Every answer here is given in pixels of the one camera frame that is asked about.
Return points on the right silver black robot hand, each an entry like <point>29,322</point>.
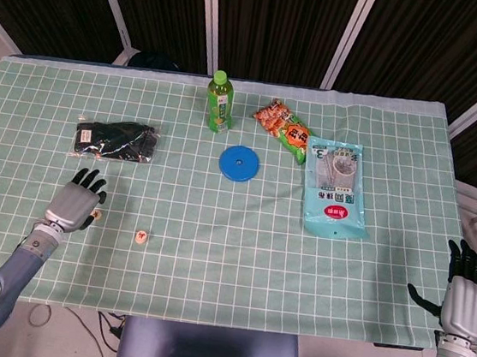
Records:
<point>465,307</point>

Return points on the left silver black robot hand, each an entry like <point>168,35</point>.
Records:
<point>71,207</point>

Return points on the wooden chess piece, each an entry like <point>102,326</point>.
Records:
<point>141,242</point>
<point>97,215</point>
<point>142,235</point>

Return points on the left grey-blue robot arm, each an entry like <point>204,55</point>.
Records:
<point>21,266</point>

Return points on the green grid-pattern table cover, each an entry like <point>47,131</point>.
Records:
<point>230,251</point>

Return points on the black gloves in clear bag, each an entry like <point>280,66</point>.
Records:
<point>118,141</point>

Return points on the black chair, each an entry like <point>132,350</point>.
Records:
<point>157,61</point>

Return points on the light blue dishcloth package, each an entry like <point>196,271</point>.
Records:
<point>335,198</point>

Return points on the green tea bottle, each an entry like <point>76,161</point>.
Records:
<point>220,107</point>

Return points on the blue plastic disc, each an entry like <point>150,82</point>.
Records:
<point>249,167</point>

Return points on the grey-blue robot torso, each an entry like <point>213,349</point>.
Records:
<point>210,352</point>

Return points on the orange green snack bag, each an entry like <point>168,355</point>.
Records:
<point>283,127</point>

